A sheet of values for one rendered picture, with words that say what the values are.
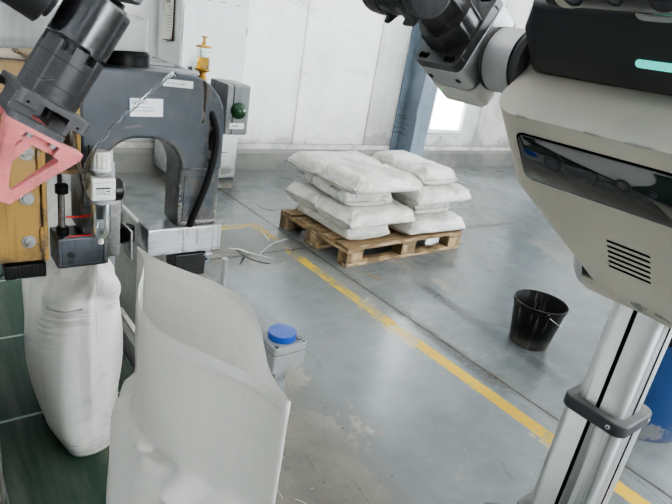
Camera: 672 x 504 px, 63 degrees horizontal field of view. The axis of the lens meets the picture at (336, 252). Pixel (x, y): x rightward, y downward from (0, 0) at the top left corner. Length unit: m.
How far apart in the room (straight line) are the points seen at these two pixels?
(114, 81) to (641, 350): 0.91
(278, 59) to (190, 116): 4.80
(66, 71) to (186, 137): 0.46
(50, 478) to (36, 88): 1.12
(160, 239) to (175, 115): 0.23
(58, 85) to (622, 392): 0.87
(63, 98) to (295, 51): 5.35
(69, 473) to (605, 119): 1.35
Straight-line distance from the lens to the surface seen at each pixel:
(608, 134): 0.70
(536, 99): 0.78
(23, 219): 0.99
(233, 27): 4.87
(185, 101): 1.01
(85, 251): 1.02
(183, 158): 1.02
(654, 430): 2.88
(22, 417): 1.73
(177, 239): 1.07
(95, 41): 0.58
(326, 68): 6.13
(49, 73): 0.58
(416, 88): 6.81
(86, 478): 1.53
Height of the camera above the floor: 1.44
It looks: 21 degrees down
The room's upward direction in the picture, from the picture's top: 9 degrees clockwise
